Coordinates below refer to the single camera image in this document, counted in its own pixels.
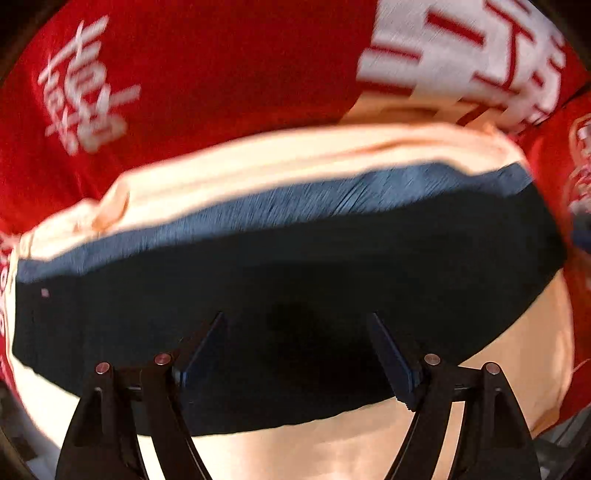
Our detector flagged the black pants with blue waistband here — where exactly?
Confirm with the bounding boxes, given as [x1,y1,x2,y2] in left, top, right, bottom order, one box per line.
[13,161,568,437]

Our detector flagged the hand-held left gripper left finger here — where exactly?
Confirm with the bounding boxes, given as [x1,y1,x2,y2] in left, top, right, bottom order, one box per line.
[55,312,229,480]

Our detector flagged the cream folded cloth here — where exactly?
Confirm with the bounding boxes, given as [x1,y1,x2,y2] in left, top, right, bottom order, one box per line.
[9,99,578,480]

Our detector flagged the red printed blanket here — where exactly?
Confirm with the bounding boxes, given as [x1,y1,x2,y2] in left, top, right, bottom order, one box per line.
[0,0,583,398]

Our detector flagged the red floral cushion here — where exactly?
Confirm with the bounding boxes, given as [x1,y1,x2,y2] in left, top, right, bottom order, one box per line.
[522,92,591,435]

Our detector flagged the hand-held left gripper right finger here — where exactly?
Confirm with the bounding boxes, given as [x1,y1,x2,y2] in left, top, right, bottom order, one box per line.
[368,312,542,480]

